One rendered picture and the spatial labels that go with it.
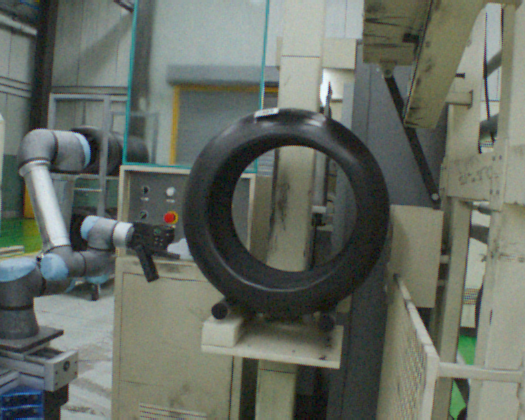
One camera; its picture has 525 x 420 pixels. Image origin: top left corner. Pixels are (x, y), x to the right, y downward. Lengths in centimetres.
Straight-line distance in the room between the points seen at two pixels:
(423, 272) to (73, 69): 1186
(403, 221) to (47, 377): 116
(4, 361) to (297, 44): 135
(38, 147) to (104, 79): 1089
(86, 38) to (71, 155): 1131
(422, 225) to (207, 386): 107
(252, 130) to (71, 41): 1195
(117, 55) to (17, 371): 1109
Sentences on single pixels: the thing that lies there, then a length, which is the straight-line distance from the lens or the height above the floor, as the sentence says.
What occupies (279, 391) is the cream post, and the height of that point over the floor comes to 55.
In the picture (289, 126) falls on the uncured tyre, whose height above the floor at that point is 139.
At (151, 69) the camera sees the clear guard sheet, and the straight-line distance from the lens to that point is 219.
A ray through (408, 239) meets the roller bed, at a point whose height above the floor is 110.
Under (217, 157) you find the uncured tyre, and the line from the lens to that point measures 138.
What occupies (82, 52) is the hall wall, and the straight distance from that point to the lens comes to 1299.
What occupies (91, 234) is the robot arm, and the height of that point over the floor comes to 106.
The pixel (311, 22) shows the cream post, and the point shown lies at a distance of 178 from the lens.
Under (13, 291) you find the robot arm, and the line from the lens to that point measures 174.
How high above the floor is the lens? 126
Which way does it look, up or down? 3 degrees down
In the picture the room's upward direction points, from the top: 4 degrees clockwise
